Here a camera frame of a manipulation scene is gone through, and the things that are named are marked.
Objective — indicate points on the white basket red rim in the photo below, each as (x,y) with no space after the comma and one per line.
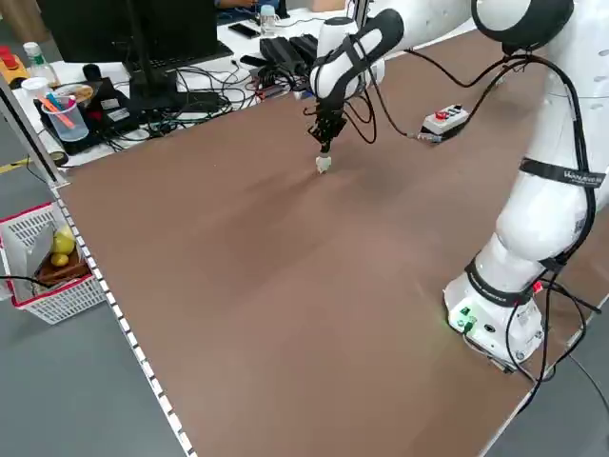
(62,300)

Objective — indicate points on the cardboard box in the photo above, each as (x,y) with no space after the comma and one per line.
(328,5)

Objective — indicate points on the white paper cup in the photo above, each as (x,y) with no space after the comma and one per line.
(34,89)

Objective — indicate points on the black monitor stand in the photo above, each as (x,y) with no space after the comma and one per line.
(150,81)

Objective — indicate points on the clear bottle white cap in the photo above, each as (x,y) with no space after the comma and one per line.
(38,64)

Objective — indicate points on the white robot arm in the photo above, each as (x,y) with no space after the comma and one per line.
(542,224)

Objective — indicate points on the small yellow fruit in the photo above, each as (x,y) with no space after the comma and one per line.
(60,260)

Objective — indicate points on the brown wooden tray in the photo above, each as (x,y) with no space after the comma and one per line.
(64,271)

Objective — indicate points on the aluminium frame leg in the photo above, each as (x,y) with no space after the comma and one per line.
(28,128)

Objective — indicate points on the grey control box red button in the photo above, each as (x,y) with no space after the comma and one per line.
(445,122)

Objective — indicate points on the black smartphone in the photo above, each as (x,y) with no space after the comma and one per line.
(243,30)

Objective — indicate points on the aluminium frame post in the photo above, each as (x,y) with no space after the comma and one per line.
(358,7)

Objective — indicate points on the clear measuring cup with pens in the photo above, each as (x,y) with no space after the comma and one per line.
(66,121)

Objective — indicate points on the black computer monitor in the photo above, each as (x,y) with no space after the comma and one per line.
(119,28)

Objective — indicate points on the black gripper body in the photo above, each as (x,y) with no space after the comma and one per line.
(329,108)

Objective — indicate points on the bowl of snacks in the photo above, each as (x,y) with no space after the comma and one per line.
(76,93)

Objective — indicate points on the aluminium table edge rail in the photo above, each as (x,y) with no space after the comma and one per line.
(119,323)

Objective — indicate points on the black electronics box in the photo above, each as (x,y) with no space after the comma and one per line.
(111,107)

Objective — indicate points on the clear bottle blue cap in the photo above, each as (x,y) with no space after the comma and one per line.
(268,19)

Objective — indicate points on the large yellow fruit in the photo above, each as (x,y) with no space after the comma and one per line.
(63,240)

